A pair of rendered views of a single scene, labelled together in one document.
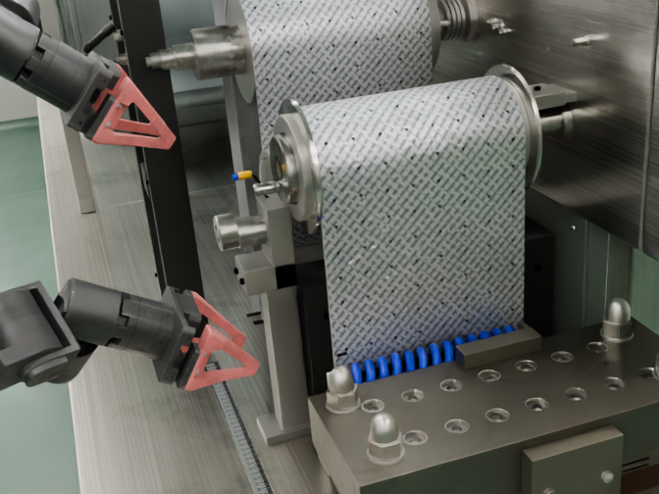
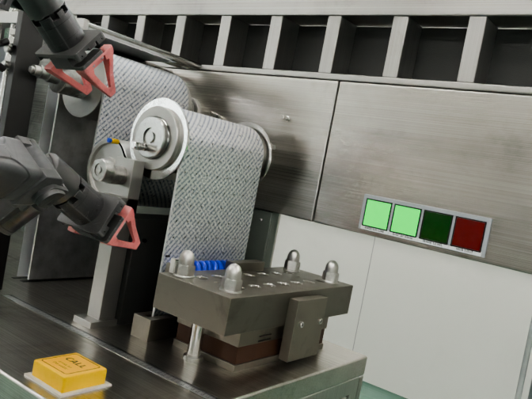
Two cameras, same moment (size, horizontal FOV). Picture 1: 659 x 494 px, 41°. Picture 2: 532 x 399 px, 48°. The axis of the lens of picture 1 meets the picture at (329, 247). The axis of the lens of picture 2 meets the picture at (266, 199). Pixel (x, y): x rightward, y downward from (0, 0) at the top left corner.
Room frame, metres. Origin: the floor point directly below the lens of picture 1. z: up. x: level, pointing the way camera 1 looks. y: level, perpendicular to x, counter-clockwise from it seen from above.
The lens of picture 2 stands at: (-0.09, 0.53, 1.23)
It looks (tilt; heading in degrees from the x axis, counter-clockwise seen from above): 3 degrees down; 322
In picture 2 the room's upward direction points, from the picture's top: 11 degrees clockwise
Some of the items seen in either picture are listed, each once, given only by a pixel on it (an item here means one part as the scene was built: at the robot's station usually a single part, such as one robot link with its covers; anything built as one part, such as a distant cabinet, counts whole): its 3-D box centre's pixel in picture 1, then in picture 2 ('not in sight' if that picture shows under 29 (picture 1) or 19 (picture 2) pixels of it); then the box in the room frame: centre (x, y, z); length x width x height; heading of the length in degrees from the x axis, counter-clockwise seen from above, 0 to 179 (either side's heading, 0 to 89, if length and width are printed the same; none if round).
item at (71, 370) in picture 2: not in sight; (70, 372); (0.68, 0.21, 0.91); 0.07 x 0.07 x 0.02; 16
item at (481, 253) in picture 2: not in sight; (420, 223); (0.62, -0.39, 1.18); 0.25 x 0.01 x 0.07; 16
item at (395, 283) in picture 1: (429, 285); (212, 225); (0.88, -0.11, 1.11); 0.23 x 0.01 x 0.18; 106
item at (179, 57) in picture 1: (170, 58); (43, 72); (1.12, 0.18, 1.33); 0.06 x 0.03 x 0.03; 106
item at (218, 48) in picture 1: (217, 52); (70, 79); (1.14, 0.12, 1.33); 0.06 x 0.06 x 0.06; 16
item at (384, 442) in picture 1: (384, 433); (233, 277); (0.69, -0.04, 1.05); 0.04 x 0.04 x 0.04
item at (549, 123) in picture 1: (536, 123); not in sight; (0.98, -0.25, 1.25); 0.07 x 0.04 x 0.04; 106
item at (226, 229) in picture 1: (226, 231); (103, 170); (0.91, 0.11, 1.18); 0.04 x 0.02 x 0.04; 16
